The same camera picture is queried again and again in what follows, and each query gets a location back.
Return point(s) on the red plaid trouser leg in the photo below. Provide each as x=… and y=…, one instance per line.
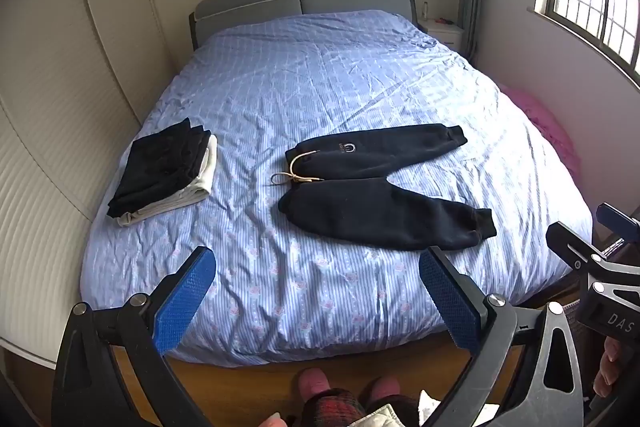
x=332, y=409

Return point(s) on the folded black pants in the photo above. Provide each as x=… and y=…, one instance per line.
x=157, y=164

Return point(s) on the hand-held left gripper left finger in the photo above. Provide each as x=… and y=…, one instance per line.
x=184, y=304

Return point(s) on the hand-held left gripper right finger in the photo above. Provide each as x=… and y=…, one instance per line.
x=450, y=304

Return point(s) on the pink cloth heap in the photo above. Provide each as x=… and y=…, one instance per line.
x=547, y=127

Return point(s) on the person's right hand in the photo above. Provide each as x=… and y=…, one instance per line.
x=607, y=369

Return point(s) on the pink slipper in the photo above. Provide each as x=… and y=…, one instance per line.
x=312, y=384
x=386, y=389

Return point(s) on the bed with blue duvet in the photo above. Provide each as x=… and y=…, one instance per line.
x=310, y=82

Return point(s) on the white ribbed wardrobe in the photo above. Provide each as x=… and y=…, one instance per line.
x=55, y=122

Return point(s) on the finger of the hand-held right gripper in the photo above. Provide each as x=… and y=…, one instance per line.
x=575, y=249
x=617, y=222

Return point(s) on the white nightstand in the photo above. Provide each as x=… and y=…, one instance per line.
x=445, y=34

